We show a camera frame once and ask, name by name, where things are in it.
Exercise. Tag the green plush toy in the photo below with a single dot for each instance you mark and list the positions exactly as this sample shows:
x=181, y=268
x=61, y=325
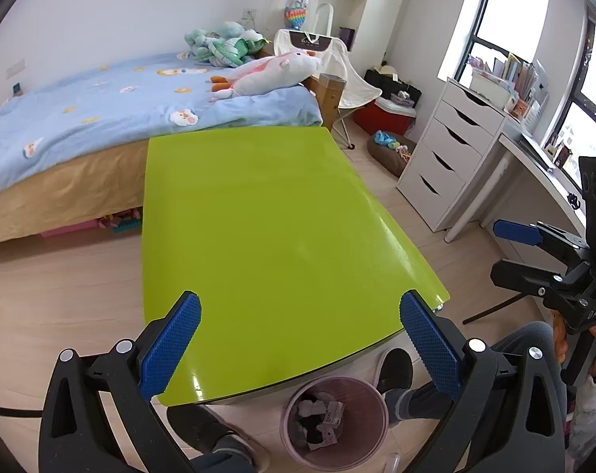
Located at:
x=219, y=44

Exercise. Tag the white drawer unit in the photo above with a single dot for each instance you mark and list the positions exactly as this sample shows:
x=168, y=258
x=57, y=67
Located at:
x=446, y=157

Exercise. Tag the person's right leg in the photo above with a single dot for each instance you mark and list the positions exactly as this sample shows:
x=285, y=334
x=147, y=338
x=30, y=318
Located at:
x=505, y=374

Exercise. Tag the colourful toy blocks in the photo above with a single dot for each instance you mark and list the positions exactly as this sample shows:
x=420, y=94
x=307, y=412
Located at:
x=120, y=220

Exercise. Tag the white basket with books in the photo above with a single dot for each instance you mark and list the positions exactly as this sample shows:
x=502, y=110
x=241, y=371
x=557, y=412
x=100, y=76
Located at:
x=510, y=83

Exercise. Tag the blue and green soft toy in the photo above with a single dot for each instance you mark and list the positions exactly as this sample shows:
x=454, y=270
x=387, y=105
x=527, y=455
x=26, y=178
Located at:
x=385, y=139

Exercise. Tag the rainbow coloured bag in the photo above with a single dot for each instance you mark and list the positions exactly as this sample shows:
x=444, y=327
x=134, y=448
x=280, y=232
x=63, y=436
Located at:
x=294, y=17

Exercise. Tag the clear plastic box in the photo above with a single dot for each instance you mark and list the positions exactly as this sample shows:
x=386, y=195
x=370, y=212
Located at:
x=400, y=101

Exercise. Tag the black slipper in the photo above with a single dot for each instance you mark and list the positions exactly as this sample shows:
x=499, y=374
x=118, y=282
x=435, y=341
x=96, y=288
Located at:
x=395, y=374
x=194, y=426

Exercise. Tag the wooden bed with beige skirt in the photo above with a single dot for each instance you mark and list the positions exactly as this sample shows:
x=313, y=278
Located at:
x=56, y=197

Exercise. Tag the pink plastic waste bin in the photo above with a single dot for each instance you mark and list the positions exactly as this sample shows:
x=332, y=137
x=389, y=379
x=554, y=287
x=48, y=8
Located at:
x=335, y=448

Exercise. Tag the white hoop stand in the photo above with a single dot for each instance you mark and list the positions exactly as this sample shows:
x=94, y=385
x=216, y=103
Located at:
x=323, y=10

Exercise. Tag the red storage box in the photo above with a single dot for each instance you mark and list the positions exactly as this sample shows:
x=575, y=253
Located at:
x=381, y=118

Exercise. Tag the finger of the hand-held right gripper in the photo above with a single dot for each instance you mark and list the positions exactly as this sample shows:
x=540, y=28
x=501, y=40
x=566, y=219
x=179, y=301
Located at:
x=512, y=231
x=517, y=278

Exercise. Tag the white folding chair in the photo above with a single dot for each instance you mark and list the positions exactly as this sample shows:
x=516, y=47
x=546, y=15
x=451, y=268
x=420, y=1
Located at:
x=347, y=79

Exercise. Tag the brown pet bed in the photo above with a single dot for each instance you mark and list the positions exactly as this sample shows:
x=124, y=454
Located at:
x=389, y=160

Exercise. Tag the white small carton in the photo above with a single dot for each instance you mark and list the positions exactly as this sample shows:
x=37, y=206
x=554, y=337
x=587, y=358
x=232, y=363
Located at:
x=333, y=413

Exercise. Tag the black bag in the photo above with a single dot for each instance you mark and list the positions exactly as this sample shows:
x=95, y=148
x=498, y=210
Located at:
x=396, y=86

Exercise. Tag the white crumpled tissue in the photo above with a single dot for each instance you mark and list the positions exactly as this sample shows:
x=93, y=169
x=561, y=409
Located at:
x=311, y=406

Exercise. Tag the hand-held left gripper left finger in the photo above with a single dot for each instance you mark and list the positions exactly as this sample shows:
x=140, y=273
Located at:
x=172, y=345

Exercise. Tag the white and pink plush toy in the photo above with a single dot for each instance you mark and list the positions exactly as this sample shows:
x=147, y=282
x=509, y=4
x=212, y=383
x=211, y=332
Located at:
x=273, y=76

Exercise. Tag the white desk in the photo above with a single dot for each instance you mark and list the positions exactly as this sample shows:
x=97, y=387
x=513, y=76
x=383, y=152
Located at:
x=534, y=167

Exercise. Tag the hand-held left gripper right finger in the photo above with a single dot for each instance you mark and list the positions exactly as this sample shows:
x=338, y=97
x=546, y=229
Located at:
x=428, y=345

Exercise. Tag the purple box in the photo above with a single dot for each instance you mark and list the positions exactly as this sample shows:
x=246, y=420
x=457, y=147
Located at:
x=347, y=38

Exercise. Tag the pink box under bed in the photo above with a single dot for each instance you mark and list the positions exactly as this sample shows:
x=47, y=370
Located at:
x=71, y=229

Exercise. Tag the straw hat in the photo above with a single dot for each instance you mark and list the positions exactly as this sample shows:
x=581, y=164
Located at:
x=385, y=71

